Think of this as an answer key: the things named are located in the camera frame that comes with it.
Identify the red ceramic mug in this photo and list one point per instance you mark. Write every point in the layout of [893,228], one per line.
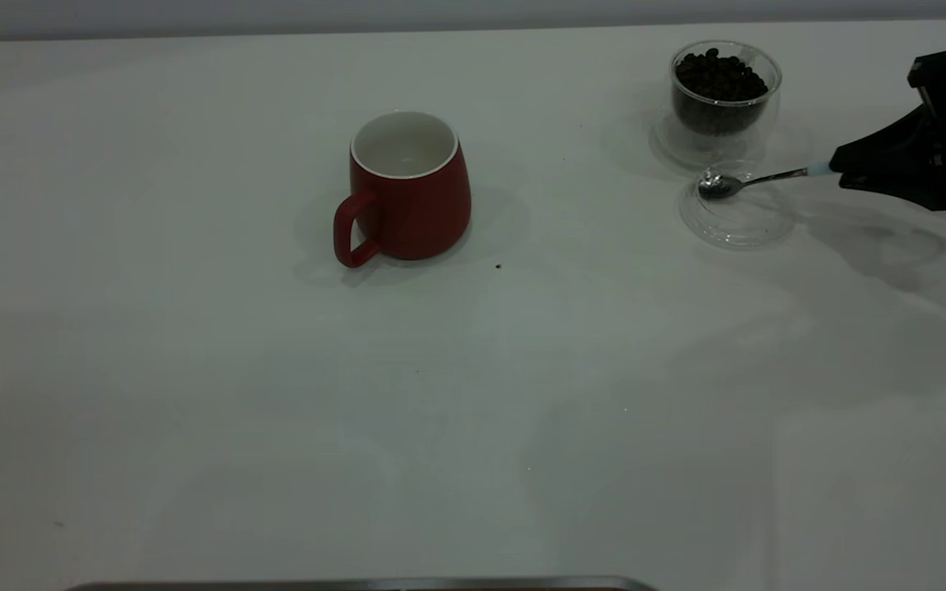
[415,213]

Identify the glass jar of coffee beans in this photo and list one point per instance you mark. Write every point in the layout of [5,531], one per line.
[719,107]

